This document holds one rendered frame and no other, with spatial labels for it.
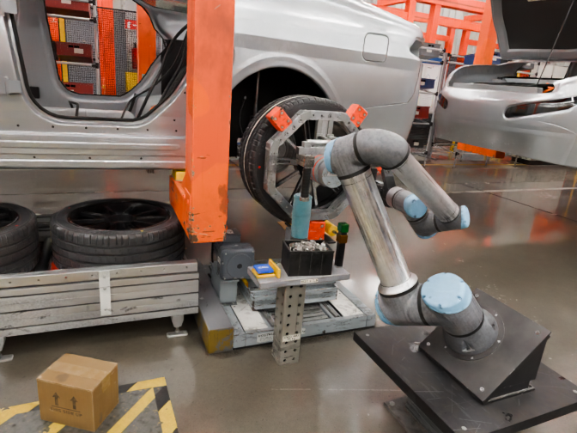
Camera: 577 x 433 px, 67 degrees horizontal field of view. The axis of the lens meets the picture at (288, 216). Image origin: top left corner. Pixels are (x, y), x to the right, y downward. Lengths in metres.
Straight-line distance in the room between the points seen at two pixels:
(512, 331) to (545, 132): 2.75
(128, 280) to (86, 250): 0.25
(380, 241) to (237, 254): 0.92
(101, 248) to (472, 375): 1.62
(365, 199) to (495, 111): 3.05
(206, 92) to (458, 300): 1.23
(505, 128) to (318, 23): 2.28
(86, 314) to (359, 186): 1.35
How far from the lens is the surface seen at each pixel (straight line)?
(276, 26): 2.52
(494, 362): 1.71
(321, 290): 2.45
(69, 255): 2.29
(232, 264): 2.26
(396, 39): 2.87
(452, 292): 1.57
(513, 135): 4.34
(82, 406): 1.82
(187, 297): 2.20
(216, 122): 1.89
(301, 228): 2.07
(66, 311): 2.18
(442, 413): 1.58
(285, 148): 2.64
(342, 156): 1.46
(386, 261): 1.58
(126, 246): 2.18
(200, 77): 1.87
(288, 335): 2.05
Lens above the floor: 1.25
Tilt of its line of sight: 17 degrees down
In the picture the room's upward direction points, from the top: 5 degrees clockwise
